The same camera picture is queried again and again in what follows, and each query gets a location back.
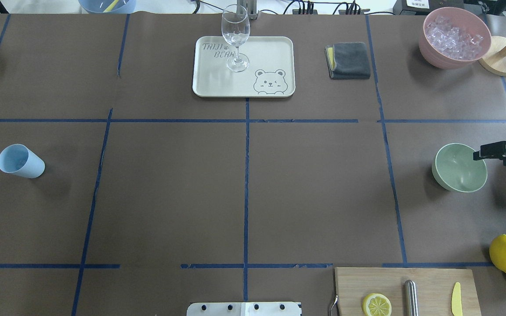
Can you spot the grey and yellow cloth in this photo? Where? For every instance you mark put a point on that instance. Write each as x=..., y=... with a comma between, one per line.
x=348, y=61

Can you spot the round wooden stand base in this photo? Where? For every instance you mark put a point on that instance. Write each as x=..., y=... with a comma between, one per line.
x=503, y=56

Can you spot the yellow plastic knife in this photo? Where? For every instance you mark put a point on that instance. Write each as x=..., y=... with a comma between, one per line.
x=456, y=300

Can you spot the blue bowl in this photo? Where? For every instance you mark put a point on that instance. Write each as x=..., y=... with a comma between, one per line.
x=98, y=6

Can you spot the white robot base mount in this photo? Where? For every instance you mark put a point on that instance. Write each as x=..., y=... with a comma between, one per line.
x=244, y=309

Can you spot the half lemon slice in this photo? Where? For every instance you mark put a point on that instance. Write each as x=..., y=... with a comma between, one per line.
x=376, y=304

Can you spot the light green bowl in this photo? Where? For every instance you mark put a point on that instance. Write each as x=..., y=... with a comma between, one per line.
x=455, y=170

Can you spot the wooden cutting board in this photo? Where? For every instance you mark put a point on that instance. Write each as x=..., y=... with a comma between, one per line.
x=433, y=289

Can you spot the yellow plastic fork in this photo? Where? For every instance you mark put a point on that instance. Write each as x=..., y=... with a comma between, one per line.
x=111, y=6

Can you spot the steel muddler black cap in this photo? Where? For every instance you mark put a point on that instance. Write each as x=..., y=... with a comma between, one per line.
x=411, y=299

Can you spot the light blue plastic cup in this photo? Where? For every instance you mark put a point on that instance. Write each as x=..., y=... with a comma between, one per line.
x=18, y=160

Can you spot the pink bowl of ice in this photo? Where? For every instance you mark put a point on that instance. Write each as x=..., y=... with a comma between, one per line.
x=452, y=38

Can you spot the clear wine glass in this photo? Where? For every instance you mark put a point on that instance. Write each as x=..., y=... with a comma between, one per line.
x=235, y=29

